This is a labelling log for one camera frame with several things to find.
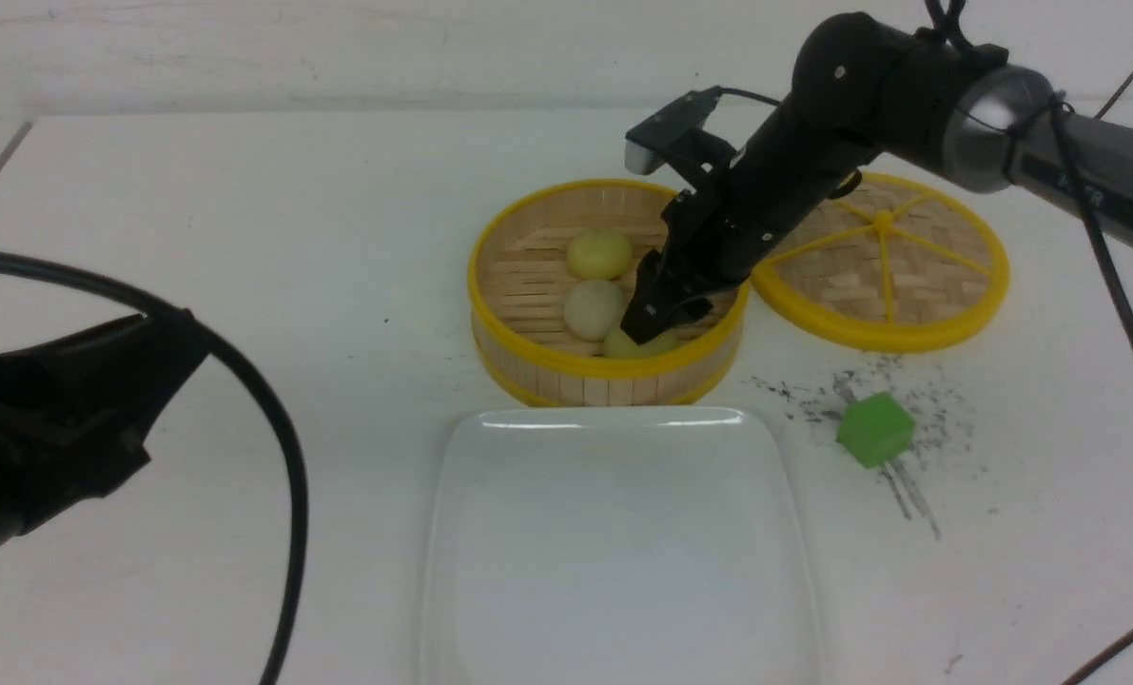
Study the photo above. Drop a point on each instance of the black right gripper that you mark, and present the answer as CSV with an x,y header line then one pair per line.
x,y
785,170

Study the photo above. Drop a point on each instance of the green cube block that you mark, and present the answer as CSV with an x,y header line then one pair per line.
x,y
876,430

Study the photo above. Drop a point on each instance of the bamboo steamer lid yellow rim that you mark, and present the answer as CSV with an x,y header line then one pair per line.
x,y
895,267

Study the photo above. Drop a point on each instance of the white rectangular plate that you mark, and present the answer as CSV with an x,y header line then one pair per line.
x,y
620,545

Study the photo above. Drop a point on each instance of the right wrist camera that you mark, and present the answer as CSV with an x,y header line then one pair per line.
x,y
675,137

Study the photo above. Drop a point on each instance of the white steamed bun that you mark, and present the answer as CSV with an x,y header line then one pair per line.
x,y
592,308

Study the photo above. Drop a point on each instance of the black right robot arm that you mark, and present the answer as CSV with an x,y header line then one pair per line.
x,y
860,88

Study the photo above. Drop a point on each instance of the bamboo steamer basket yellow rims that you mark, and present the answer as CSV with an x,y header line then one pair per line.
x,y
519,279

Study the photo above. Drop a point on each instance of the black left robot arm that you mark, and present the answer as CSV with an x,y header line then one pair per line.
x,y
75,414

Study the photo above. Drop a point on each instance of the greenish yellow steamed bun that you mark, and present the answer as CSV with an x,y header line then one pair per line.
x,y
616,345

